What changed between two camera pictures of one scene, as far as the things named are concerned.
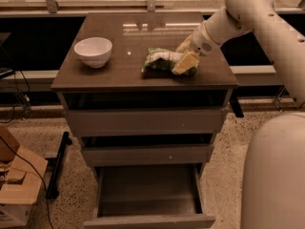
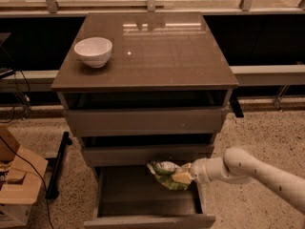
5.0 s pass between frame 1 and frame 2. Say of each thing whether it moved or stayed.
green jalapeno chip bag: moved
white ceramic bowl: stayed
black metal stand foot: stayed
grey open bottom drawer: stayed
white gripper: moved
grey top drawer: stayed
